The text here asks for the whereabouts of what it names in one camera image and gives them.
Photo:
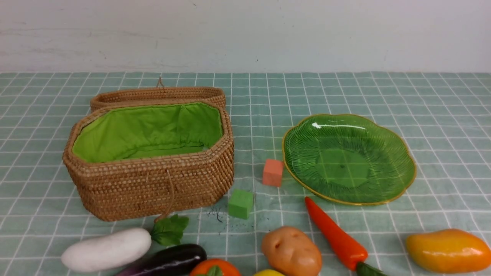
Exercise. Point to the brown potato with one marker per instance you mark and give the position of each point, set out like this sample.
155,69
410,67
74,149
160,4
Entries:
291,252

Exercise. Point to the orange persimmon green calyx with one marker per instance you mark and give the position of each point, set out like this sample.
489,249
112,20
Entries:
215,267

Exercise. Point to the yellow lemon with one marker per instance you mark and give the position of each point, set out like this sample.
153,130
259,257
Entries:
268,272

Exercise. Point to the dark purple eggplant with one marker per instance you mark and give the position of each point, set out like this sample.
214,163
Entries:
174,261

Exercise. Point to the white radish with green leaves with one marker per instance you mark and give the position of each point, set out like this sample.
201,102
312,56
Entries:
122,247

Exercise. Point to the yellow orange mango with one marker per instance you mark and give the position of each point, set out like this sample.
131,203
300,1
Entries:
449,251

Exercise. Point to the orange foam cube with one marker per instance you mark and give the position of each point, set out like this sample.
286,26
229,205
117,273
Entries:
272,173

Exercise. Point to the green foam cube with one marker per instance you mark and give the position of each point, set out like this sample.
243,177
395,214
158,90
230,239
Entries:
240,204

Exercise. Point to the woven wicker basket lid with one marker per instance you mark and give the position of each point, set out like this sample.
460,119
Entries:
160,92

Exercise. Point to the green glass leaf plate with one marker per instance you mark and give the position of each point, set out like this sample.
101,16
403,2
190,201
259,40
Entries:
348,159

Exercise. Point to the woven wicker basket green lining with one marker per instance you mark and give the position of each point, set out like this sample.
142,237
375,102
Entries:
152,158

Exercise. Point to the orange carrot green top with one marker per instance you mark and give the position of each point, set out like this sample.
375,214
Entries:
350,253

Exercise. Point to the green checkered tablecloth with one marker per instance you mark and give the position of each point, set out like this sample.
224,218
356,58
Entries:
443,117

